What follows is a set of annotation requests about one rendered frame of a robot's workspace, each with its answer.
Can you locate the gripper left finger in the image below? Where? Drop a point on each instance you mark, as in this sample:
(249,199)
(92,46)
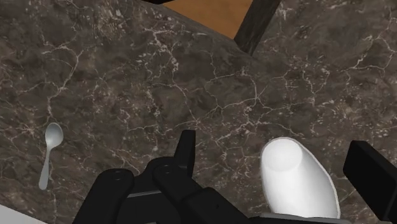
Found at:
(176,186)

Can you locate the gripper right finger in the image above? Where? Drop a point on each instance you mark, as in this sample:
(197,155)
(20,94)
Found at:
(375,176)

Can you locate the white cup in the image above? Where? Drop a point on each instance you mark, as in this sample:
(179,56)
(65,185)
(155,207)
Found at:
(294,183)

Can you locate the grey spoon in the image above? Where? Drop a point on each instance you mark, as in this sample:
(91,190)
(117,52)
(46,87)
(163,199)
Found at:
(53,136)

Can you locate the dark wooden post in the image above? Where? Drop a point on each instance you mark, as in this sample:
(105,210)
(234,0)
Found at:
(255,28)

